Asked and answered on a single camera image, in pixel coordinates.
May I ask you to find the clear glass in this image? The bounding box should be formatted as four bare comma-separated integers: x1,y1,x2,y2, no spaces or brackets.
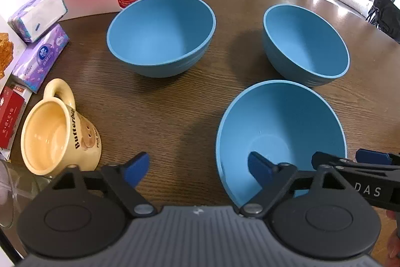
0,157,52,230

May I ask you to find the red box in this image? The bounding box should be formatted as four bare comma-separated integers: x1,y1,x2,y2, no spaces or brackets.
0,82,32,150

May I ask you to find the person's right hand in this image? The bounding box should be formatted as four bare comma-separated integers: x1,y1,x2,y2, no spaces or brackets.
386,211,400,259

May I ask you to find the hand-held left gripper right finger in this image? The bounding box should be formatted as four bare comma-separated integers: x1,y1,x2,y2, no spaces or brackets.
239,151,354,219

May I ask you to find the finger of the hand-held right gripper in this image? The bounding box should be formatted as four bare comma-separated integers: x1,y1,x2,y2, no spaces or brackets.
311,151,400,183
356,148,400,166

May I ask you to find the purple tissue pack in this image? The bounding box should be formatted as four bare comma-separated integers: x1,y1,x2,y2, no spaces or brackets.
12,24,70,94

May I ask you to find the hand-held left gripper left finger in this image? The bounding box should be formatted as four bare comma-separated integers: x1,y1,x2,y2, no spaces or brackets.
50,152,157,219

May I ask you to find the white blue tissue pack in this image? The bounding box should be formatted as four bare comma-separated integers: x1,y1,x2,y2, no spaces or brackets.
8,0,68,44

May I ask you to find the blue ribbed bowl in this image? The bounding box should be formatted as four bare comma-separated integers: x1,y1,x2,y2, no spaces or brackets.
106,0,217,78
262,4,350,89
215,80,347,208

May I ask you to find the yellow printed mug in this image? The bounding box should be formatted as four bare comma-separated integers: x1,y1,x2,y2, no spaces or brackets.
21,78,102,178

